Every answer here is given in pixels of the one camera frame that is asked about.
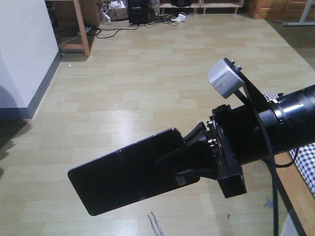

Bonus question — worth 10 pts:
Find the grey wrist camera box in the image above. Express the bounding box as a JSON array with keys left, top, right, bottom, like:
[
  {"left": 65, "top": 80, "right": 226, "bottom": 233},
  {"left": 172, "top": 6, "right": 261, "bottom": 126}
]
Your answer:
[{"left": 208, "top": 59, "right": 245, "bottom": 99}]

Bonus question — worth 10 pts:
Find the black braided camera cable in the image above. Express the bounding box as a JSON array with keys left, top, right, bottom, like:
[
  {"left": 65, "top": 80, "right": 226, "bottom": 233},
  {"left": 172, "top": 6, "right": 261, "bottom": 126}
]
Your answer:
[{"left": 233, "top": 61, "right": 300, "bottom": 236}]

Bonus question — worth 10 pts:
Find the checkered duvet cover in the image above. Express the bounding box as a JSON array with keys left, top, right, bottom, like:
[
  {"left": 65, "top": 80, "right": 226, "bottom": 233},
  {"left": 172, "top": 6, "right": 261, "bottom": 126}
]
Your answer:
[{"left": 264, "top": 93, "right": 315, "bottom": 195}]

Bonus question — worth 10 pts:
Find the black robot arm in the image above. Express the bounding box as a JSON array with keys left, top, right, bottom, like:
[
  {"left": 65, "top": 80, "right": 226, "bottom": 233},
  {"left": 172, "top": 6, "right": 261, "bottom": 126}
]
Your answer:
[{"left": 156, "top": 86, "right": 315, "bottom": 198}]

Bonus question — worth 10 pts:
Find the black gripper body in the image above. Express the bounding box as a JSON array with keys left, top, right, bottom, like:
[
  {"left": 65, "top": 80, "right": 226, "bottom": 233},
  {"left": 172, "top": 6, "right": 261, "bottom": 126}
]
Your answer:
[{"left": 211, "top": 105, "right": 269, "bottom": 198}]

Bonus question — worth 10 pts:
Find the cardboard box with cables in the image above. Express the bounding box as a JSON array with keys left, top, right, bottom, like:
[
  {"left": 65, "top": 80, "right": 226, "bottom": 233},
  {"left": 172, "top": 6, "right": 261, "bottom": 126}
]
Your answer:
[{"left": 96, "top": 0, "right": 128, "bottom": 24}]

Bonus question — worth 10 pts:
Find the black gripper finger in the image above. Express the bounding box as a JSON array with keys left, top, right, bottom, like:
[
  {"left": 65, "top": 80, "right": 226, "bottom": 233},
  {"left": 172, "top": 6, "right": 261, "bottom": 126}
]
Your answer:
[{"left": 156, "top": 122, "right": 219, "bottom": 179}]

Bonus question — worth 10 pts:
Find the wooden shelf desk unit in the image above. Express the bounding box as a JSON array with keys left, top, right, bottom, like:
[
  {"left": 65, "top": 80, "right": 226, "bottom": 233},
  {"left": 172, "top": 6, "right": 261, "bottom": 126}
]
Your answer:
[{"left": 159, "top": 0, "right": 244, "bottom": 14}]

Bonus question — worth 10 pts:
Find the black wifi router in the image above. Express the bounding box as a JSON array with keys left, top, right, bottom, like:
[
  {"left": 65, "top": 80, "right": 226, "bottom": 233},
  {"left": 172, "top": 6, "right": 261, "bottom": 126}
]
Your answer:
[{"left": 170, "top": 0, "right": 191, "bottom": 7}]

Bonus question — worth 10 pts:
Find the white power strip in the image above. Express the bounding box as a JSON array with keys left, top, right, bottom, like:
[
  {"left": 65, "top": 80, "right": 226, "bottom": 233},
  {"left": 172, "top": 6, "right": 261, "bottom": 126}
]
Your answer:
[{"left": 171, "top": 12, "right": 187, "bottom": 23}]

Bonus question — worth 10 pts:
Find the black smartphone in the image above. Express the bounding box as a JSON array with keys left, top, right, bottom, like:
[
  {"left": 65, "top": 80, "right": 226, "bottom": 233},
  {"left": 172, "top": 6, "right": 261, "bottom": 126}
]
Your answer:
[{"left": 67, "top": 128, "right": 200, "bottom": 216}]

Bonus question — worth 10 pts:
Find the black desktop computer tower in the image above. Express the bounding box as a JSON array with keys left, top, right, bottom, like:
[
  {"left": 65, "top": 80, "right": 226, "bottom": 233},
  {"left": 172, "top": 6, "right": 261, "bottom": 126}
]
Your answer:
[{"left": 127, "top": 0, "right": 149, "bottom": 25}]

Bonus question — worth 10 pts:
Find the wooden table leg frame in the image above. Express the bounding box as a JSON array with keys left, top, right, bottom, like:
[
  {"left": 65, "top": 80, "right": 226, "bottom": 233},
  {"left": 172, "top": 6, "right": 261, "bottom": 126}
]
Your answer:
[{"left": 45, "top": 0, "right": 91, "bottom": 57}]

